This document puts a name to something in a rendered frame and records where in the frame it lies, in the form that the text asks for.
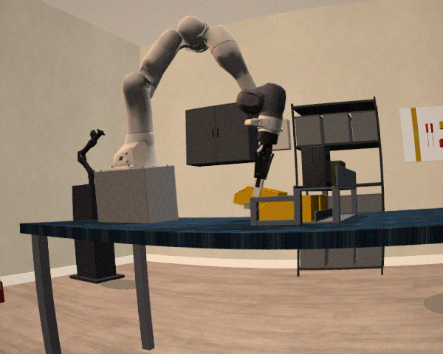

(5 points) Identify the yellow bin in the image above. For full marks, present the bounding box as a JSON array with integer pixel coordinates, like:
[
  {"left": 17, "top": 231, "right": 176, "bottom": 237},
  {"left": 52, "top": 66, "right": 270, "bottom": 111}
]
[
  {"left": 259, "top": 195, "right": 319, "bottom": 222},
  {"left": 235, "top": 186, "right": 288, "bottom": 209},
  {"left": 319, "top": 195, "right": 327, "bottom": 210}
]

